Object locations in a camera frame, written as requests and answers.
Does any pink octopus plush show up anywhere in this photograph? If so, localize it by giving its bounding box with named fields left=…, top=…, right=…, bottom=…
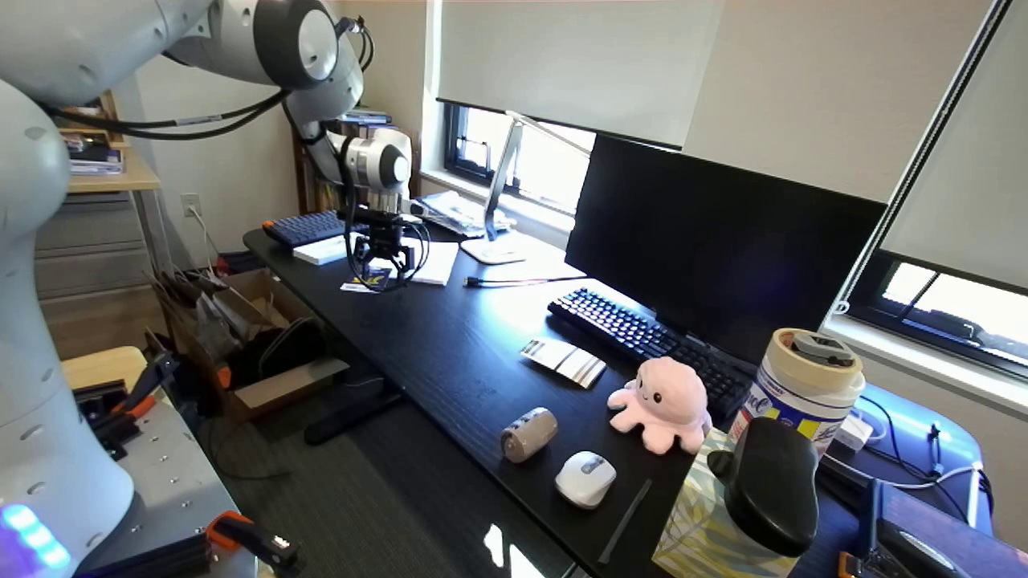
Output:
left=607, top=356, right=710, bottom=458

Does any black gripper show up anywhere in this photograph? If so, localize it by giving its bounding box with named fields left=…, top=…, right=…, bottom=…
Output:
left=350, top=210, right=415, bottom=270

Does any wipes canister with yellow lid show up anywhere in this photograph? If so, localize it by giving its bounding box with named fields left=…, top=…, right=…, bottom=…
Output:
left=730, top=327, right=864, bottom=453

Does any black pen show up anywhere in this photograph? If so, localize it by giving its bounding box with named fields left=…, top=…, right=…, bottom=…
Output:
left=598, top=480, right=652, bottom=567

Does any dark blue notebook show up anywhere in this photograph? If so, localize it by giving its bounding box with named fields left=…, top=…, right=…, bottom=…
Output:
left=262, top=214, right=344, bottom=248

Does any white book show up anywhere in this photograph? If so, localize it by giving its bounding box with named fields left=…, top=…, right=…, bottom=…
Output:
left=291, top=235, right=348, bottom=268

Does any stack of magazines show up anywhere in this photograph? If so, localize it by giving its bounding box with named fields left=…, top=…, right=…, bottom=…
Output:
left=411, top=190, right=486, bottom=237

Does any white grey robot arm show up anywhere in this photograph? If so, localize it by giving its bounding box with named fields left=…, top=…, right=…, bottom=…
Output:
left=0, top=0, right=364, bottom=578

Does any white computer mouse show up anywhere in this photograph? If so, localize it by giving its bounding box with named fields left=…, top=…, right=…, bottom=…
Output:
left=554, top=451, right=615, bottom=512

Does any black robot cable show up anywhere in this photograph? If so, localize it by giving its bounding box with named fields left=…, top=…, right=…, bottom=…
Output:
left=50, top=90, right=298, bottom=143

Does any white desk lamp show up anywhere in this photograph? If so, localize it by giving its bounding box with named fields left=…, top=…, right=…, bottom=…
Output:
left=462, top=109, right=559, bottom=268

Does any cardboard box with tools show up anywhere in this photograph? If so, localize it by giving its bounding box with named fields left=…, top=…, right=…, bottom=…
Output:
left=154, top=270, right=348, bottom=417

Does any black computer monitor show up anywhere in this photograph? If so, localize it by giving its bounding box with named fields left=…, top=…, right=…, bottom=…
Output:
left=566, top=136, right=884, bottom=362

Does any black keyboard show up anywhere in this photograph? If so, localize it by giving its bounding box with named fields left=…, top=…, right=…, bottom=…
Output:
left=549, top=291, right=750, bottom=428

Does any white paper stack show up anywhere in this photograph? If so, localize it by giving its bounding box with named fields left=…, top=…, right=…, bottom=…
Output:
left=405, top=237, right=459, bottom=287

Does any tissue box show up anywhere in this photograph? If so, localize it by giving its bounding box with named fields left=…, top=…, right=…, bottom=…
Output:
left=652, top=430, right=795, bottom=578

